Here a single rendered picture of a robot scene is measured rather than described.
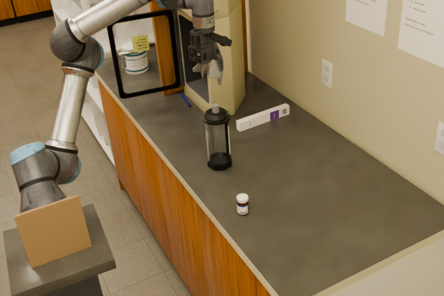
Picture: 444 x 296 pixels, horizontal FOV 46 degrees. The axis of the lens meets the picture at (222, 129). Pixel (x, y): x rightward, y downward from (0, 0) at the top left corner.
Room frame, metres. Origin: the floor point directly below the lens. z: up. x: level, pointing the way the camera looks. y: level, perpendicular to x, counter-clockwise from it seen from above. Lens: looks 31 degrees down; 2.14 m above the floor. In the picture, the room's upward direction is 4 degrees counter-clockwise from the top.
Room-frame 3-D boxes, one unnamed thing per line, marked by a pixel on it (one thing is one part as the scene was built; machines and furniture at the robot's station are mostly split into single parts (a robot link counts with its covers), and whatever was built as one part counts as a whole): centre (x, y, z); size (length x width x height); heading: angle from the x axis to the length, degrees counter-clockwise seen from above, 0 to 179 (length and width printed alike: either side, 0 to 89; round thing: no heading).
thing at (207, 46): (1.70, 0.04, 1.46); 0.09 x 0.08 x 0.12; 132
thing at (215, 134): (1.72, 0.02, 1.06); 0.11 x 0.11 x 0.21
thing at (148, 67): (2.29, 0.33, 1.19); 0.30 x 0.01 x 0.40; 106
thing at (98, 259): (1.32, 0.58, 0.92); 0.32 x 0.32 x 0.04; 22
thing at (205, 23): (1.70, 0.03, 1.54); 0.08 x 0.08 x 0.05
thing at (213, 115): (1.72, 0.02, 1.18); 0.09 x 0.09 x 0.07
